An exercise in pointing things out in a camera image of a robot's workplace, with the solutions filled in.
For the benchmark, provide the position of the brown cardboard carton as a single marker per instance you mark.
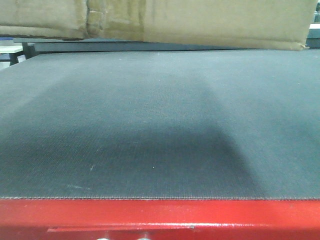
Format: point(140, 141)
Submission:
point(249, 24)

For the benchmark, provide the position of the dark grey conveyor belt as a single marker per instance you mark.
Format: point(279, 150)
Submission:
point(230, 124)

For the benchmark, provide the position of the white background table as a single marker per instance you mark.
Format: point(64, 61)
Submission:
point(10, 49)

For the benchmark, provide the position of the red conveyor frame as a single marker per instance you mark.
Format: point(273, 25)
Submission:
point(92, 219)

